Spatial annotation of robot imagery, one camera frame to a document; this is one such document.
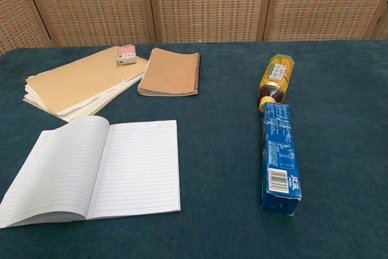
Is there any lined white notebook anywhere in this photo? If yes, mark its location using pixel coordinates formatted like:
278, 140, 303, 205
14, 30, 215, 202
0, 115, 182, 229

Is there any brown spiral bound notebook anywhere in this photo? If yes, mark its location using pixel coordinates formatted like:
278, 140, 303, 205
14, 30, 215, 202
137, 47, 201, 98

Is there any dark teal table cloth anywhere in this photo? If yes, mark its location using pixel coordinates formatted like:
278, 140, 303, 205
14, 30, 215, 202
0, 39, 388, 259

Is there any small pink white eraser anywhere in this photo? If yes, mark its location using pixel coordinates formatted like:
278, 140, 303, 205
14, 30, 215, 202
116, 44, 137, 66

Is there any yellow label tea bottle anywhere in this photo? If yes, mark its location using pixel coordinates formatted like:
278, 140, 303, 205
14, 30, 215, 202
257, 53, 295, 113

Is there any blue toothpaste carton box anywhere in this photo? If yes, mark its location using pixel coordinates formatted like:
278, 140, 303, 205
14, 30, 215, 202
260, 102, 303, 217

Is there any woven rattan screen panel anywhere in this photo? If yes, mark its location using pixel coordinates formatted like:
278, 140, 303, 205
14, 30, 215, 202
147, 0, 276, 44
375, 7, 388, 41
0, 0, 52, 56
260, 0, 388, 42
18, 0, 157, 48

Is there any tan cover notebook stack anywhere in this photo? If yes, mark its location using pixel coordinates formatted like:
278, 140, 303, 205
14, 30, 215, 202
22, 45, 149, 123

